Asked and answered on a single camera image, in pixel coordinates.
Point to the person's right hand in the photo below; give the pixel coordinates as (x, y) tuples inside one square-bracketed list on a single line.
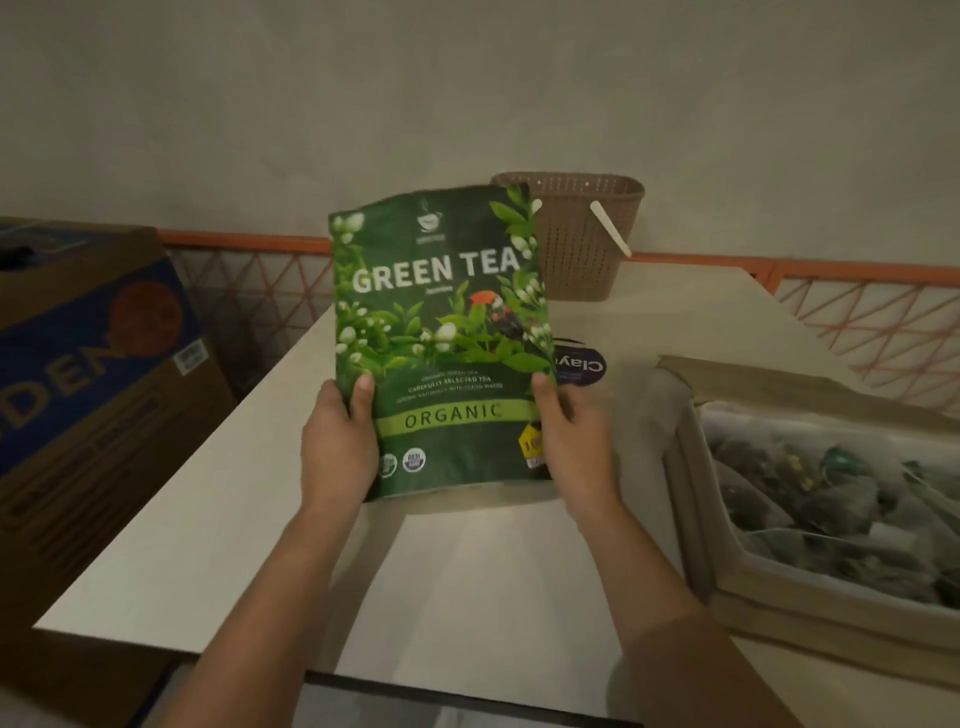
[(581, 457)]

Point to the person's left hand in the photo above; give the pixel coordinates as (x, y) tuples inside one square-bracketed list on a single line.
[(337, 457)]

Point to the green tea pouch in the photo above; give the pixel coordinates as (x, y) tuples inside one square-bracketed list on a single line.
[(450, 352)]

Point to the pile of green tea bags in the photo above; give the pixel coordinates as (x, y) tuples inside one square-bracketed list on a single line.
[(825, 495)]

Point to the beige fabric storage box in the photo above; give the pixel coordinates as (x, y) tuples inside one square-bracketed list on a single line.
[(810, 607)]

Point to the person's left forearm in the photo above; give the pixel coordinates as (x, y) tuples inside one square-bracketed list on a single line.
[(270, 622)]

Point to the person's right forearm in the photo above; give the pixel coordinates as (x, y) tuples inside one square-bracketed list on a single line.
[(675, 645)]

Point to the round blue sticker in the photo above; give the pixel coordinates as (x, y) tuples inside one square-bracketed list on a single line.
[(581, 365)]

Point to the brown perforated plastic basket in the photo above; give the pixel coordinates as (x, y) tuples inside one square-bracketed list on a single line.
[(577, 262)]

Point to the orange metal mesh fence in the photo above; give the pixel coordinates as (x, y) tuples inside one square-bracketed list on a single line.
[(247, 241)]

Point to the blue printed cardboard carton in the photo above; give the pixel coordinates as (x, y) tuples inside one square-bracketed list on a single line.
[(97, 420)]

